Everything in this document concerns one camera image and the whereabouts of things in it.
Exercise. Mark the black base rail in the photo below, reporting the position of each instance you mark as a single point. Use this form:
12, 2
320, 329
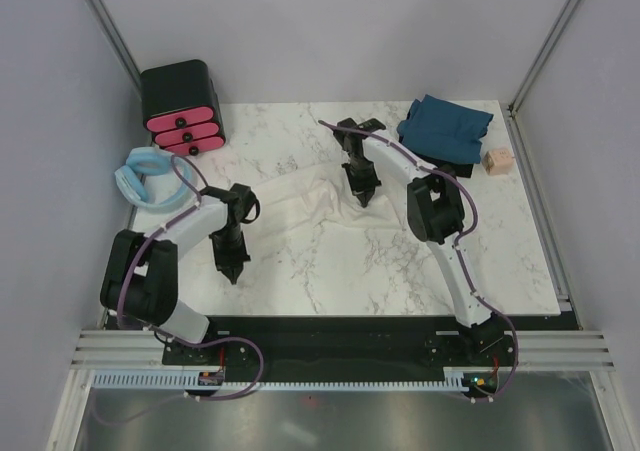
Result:
342, 347

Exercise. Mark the folded teal t shirt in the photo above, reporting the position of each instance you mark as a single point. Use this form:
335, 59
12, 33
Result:
445, 131

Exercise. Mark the white slotted cable duct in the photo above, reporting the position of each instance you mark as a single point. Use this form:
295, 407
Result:
199, 380

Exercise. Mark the white t shirt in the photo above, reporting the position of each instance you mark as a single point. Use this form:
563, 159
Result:
318, 194

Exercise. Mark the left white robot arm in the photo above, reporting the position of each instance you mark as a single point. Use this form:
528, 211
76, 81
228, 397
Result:
141, 281

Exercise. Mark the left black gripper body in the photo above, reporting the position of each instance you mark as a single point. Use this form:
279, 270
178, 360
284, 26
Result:
229, 249

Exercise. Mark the black pink drawer box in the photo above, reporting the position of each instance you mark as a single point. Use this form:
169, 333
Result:
180, 108

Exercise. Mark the small pink cube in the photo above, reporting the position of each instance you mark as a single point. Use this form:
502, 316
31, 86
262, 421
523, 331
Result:
498, 161

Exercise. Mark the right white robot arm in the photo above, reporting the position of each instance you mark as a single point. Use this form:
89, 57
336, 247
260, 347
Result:
439, 212

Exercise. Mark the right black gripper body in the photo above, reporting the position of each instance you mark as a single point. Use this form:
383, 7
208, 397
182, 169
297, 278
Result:
363, 179

